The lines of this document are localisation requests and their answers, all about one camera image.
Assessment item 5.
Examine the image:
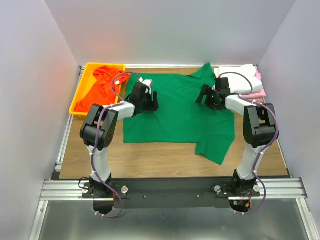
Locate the white folded t shirt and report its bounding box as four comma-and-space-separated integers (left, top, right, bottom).
213, 64, 262, 95

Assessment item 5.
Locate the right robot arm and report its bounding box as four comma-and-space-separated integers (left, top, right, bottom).
196, 77, 279, 196

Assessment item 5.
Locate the aluminium frame rail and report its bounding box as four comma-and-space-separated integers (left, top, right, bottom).
39, 66, 87, 201

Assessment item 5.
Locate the orange t shirt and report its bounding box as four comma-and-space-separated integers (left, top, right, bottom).
73, 65, 131, 115

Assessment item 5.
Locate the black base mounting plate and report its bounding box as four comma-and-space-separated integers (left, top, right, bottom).
78, 177, 260, 215

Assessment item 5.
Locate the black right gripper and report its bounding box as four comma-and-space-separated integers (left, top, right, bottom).
195, 84, 221, 111

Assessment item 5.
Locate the pink folded t shirt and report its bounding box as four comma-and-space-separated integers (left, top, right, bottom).
244, 66, 266, 100

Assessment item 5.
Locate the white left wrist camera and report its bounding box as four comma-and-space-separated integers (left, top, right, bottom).
139, 78, 153, 95

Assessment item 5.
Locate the green t shirt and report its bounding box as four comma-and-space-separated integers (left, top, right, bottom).
123, 63, 235, 165

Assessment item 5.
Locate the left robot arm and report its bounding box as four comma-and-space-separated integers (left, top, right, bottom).
80, 79, 159, 198

